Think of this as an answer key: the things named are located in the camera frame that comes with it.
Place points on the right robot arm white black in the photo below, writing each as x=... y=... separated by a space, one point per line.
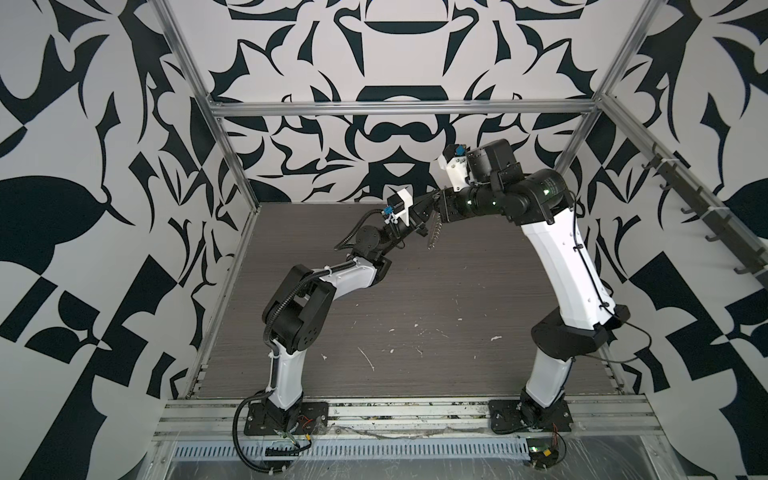
x=490 y=181

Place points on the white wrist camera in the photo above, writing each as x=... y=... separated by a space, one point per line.
x=398 y=208
x=453 y=162

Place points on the black wall hook rail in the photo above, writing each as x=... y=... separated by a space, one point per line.
x=701 y=203

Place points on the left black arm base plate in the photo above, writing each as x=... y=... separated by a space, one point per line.
x=264 y=418

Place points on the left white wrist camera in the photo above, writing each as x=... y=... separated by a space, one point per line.
x=398 y=208

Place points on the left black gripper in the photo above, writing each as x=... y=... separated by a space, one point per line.
x=417 y=217

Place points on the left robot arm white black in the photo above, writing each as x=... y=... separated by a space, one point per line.
x=296 y=313

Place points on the aluminium frame rails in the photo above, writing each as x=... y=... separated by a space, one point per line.
x=332 y=106

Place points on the white slotted cable duct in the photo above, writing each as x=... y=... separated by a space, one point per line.
x=363 y=449

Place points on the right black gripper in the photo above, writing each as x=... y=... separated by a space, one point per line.
x=447 y=209

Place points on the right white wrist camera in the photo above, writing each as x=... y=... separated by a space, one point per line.
x=453 y=162

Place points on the small circuit board green led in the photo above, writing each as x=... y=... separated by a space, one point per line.
x=545 y=454

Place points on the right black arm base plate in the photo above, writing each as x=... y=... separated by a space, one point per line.
x=517 y=416

